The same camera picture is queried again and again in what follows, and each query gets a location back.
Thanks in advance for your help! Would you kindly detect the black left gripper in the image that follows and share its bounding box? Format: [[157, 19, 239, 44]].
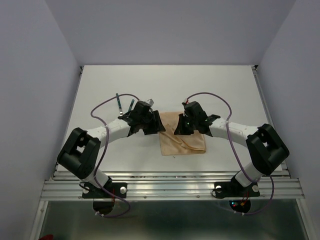
[[139, 110, 165, 135]]

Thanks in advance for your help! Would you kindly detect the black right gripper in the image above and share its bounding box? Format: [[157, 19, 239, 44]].
[[173, 113, 198, 136]]

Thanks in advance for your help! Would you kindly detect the beige cloth napkin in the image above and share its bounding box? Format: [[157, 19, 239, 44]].
[[158, 112, 207, 156]]

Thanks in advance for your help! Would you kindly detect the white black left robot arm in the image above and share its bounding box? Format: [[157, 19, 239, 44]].
[[57, 99, 165, 197]]

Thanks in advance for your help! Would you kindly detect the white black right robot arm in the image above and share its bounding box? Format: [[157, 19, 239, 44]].
[[174, 101, 290, 195]]

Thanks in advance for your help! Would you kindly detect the red object at bottom edge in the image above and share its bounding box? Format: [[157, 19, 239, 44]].
[[38, 234, 54, 240]]

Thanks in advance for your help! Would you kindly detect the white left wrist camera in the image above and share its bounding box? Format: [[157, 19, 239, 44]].
[[146, 98, 154, 106]]

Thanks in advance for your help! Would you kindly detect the green handled knife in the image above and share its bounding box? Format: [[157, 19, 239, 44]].
[[128, 99, 135, 112]]

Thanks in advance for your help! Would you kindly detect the green handled fork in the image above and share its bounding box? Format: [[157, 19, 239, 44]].
[[115, 93, 124, 116]]

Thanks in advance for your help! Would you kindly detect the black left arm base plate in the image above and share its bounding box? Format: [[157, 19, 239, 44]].
[[78, 181, 128, 200]]

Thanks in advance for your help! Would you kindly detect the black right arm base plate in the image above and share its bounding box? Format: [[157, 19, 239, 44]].
[[211, 181, 260, 199]]

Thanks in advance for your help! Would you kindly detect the aluminium mounting rail frame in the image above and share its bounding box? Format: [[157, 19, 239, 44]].
[[30, 65, 317, 240]]

